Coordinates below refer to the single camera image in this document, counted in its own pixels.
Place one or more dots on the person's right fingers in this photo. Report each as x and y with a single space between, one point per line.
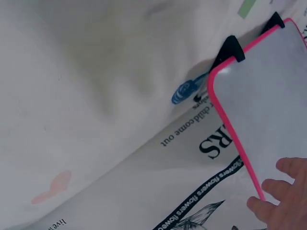
279 191

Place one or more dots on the person's right hand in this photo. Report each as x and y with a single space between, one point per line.
295 206

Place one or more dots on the pink framed whiteboard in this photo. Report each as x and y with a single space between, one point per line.
263 95

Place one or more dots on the black triangular board stand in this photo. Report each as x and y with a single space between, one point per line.
231 49
274 21

